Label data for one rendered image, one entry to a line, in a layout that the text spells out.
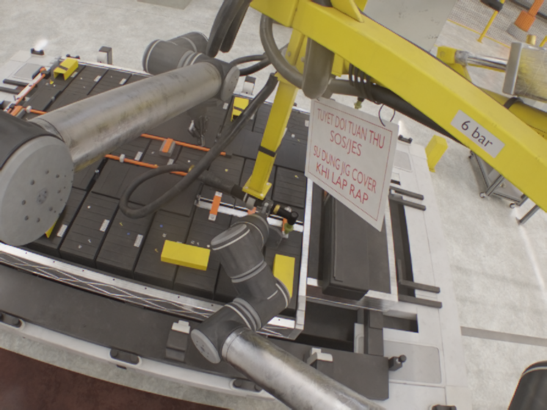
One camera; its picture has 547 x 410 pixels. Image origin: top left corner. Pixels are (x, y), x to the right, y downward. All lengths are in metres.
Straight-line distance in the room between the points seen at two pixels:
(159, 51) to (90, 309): 0.89
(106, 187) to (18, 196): 1.12
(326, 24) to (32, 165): 0.38
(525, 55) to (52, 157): 0.59
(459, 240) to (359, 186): 2.81
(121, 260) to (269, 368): 0.72
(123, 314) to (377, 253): 1.02
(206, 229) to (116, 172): 0.45
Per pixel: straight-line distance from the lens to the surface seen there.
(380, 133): 0.78
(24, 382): 2.35
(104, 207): 1.50
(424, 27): 5.81
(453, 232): 3.64
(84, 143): 0.57
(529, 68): 0.54
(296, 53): 0.98
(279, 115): 1.14
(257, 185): 1.34
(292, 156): 1.80
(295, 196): 1.64
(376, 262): 1.61
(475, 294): 3.37
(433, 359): 1.74
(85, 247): 1.41
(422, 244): 2.03
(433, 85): 0.43
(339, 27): 0.47
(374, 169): 0.80
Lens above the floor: 2.17
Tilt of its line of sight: 49 degrees down
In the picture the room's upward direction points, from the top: 19 degrees clockwise
